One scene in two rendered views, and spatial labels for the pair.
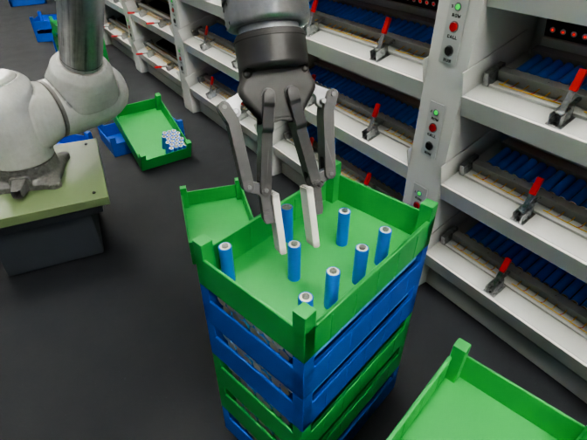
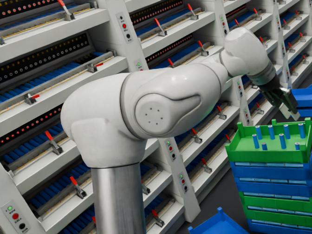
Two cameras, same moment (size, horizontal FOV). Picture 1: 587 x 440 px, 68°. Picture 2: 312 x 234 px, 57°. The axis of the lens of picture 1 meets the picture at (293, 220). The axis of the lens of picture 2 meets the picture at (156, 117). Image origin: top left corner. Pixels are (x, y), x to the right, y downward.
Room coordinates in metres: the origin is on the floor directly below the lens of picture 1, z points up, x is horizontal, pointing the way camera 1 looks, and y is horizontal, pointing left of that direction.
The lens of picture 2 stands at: (0.96, 0.95, 1.10)
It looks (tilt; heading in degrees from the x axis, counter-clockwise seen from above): 21 degrees down; 266
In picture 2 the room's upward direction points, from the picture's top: 21 degrees counter-clockwise
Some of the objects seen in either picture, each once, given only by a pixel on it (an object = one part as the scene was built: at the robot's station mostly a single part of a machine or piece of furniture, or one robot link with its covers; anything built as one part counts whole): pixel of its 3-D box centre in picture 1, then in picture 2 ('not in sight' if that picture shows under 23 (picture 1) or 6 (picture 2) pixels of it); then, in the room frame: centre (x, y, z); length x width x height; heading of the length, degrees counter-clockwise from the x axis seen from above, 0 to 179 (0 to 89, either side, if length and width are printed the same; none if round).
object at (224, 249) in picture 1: (226, 263); (298, 150); (0.45, 0.09, 0.44); 0.02 x 0.02 x 0.06
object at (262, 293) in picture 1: (321, 242); (269, 139); (0.49, -0.04, 0.44); 0.30 x 0.20 x 0.08; 138
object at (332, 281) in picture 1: (332, 288); (287, 131); (0.40, -0.05, 0.44); 0.02 x 0.02 x 0.06
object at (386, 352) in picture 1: (315, 345); (279, 185); (0.49, -0.04, 0.20); 0.30 x 0.20 x 0.08; 138
